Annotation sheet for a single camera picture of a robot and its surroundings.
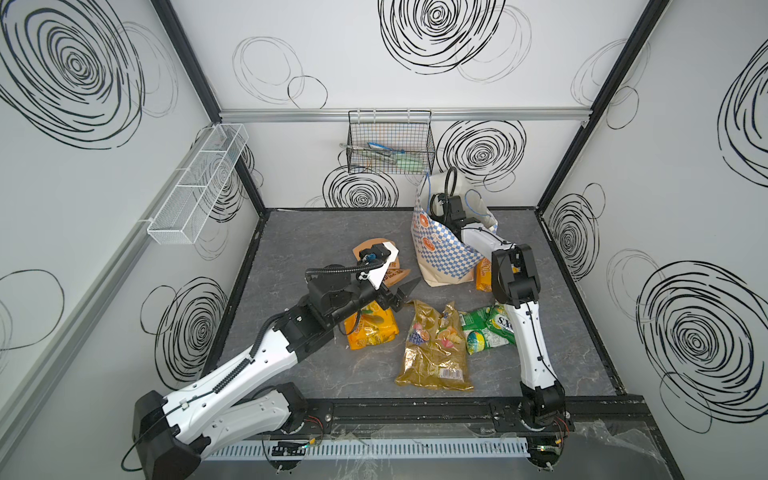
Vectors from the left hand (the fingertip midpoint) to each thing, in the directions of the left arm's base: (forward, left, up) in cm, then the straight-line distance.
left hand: (406, 264), depth 64 cm
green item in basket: (+36, 0, 0) cm, 36 cm away
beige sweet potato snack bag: (+14, +2, -27) cm, 31 cm away
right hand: (+39, -7, -29) cm, 49 cm away
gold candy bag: (-10, -9, -28) cm, 31 cm away
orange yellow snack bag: (-3, +8, -26) cm, 28 cm away
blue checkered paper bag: (+15, -13, -18) cm, 27 cm away
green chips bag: (-1, -24, -29) cm, 38 cm away
